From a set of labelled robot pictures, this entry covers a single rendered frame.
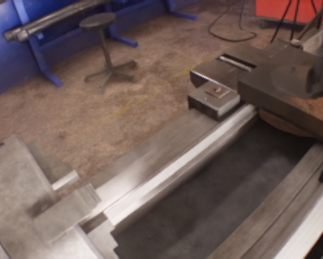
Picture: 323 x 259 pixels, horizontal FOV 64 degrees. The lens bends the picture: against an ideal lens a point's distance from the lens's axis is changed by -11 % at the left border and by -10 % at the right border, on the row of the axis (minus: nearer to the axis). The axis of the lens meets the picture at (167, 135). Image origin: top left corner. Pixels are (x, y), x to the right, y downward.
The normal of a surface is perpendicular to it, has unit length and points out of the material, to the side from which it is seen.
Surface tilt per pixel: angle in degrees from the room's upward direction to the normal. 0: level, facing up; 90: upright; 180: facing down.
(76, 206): 41
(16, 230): 36
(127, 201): 48
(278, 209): 0
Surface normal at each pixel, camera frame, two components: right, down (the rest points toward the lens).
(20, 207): 0.18, -0.43
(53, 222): 0.33, -0.25
